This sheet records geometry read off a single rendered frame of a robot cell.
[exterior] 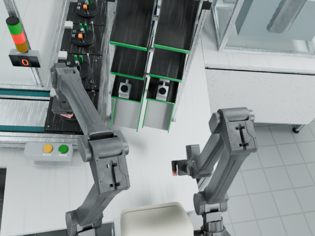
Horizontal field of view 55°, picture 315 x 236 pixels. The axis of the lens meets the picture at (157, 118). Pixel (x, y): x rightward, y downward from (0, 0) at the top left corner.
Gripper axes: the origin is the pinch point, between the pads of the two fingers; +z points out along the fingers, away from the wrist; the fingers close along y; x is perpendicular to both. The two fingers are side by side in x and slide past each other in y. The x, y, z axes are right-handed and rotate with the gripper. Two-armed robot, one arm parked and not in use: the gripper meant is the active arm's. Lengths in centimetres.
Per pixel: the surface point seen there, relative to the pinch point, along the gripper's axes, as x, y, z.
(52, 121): -12.1, 12.8, 26.6
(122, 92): -11.6, -19.9, -2.3
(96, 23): -83, -2, 28
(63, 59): -52, 13, 27
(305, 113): -66, -170, 88
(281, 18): -77, -109, 6
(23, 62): -28.6, 24.5, 3.8
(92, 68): -47, -2, 27
